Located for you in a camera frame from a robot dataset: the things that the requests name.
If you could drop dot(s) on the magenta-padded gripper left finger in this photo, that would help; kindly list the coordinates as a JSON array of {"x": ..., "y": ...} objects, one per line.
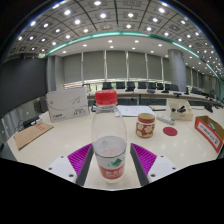
[{"x": 80, "y": 160}]

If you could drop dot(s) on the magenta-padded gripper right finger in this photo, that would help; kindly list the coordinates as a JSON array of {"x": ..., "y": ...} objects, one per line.
[{"x": 145, "y": 160}]

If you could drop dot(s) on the clear red-capped water bottle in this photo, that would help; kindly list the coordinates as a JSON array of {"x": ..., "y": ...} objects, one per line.
[{"x": 109, "y": 146}]

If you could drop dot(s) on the red floral mug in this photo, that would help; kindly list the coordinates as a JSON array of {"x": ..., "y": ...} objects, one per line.
[{"x": 145, "y": 126}]

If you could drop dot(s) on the flat round red coaster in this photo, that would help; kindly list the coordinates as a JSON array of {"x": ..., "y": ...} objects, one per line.
[{"x": 170, "y": 131}]

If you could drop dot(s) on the white paper sheet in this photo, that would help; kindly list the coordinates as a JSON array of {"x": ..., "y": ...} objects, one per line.
[{"x": 135, "y": 110}]

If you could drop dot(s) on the brown paper envelope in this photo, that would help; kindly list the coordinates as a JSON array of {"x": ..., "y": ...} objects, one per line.
[{"x": 31, "y": 133}]

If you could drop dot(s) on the white cardboard carton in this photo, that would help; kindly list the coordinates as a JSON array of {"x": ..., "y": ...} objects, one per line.
[{"x": 66, "y": 104}]

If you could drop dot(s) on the cream compartment box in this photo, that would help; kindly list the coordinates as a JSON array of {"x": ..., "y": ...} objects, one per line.
[{"x": 181, "y": 115}]

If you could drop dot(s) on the black box device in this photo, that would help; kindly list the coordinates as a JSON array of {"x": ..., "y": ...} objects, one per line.
[{"x": 31, "y": 121}]

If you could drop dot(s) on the black clip tool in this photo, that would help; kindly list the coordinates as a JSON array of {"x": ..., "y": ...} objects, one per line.
[{"x": 181, "y": 109}]

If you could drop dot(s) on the long curved conference desk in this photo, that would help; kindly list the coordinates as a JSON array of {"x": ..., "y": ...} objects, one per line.
[{"x": 160, "y": 95}]

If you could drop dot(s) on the open brown cardboard box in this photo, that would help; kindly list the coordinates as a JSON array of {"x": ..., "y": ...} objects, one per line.
[{"x": 208, "y": 131}]

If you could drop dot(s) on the black office chairs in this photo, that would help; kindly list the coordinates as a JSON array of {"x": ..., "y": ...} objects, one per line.
[{"x": 130, "y": 85}]

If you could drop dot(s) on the round ceiling lights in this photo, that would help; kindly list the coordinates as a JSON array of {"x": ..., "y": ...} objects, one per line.
[{"x": 102, "y": 15}]

